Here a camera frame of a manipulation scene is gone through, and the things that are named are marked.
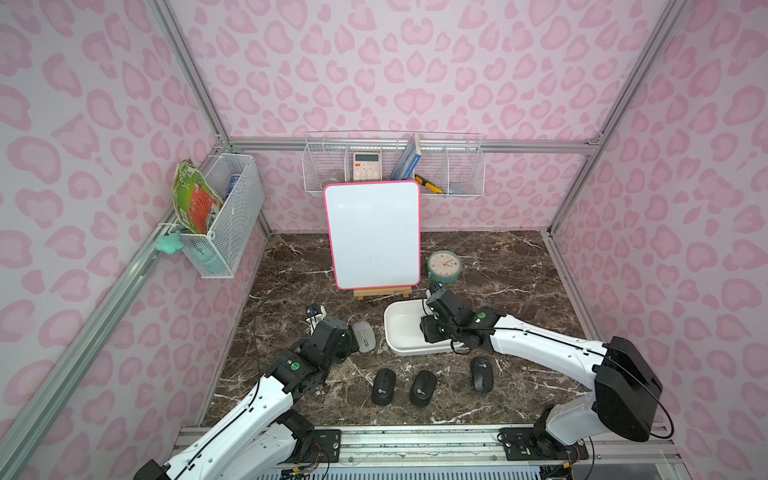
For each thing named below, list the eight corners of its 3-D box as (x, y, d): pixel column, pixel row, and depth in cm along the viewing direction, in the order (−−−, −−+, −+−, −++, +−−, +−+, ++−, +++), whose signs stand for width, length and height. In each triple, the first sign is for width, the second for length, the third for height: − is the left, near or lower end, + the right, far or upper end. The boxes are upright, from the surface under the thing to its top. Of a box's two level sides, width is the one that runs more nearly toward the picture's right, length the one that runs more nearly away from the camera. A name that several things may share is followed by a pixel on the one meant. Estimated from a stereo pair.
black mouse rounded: (472, 390, 83) (473, 388, 82) (472, 358, 89) (474, 355, 87) (491, 394, 83) (493, 391, 81) (490, 361, 89) (492, 358, 87)
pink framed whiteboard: (337, 295, 103) (317, 225, 78) (343, 253, 115) (328, 181, 90) (418, 295, 103) (425, 224, 77) (416, 253, 115) (421, 180, 90)
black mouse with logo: (370, 403, 82) (369, 401, 80) (377, 369, 88) (376, 366, 86) (391, 407, 81) (391, 405, 79) (397, 372, 87) (396, 369, 85)
